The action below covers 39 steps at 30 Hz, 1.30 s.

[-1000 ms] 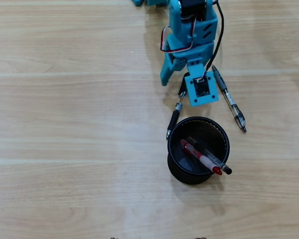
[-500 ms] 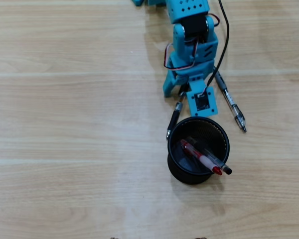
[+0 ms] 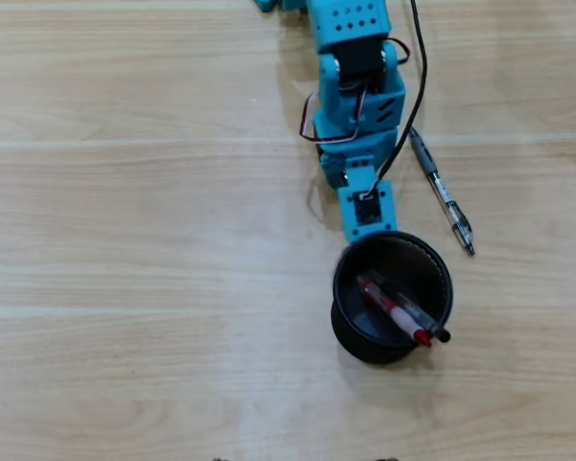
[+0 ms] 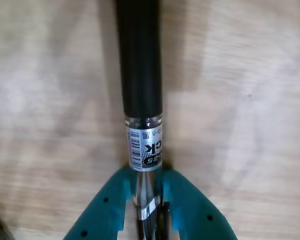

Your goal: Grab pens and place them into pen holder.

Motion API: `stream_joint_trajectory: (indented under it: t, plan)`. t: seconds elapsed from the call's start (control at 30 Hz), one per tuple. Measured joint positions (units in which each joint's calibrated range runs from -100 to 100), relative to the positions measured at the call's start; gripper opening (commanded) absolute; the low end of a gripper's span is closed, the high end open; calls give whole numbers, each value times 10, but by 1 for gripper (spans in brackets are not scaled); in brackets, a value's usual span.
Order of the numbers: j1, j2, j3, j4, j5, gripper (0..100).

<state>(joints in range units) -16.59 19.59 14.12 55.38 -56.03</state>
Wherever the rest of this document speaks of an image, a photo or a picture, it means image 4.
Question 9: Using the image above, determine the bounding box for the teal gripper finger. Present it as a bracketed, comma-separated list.
[63, 167, 138, 240]
[162, 168, 240, 240]

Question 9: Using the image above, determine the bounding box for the black retractable pen silver label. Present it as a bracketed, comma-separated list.
[115, 0, 171, 240]

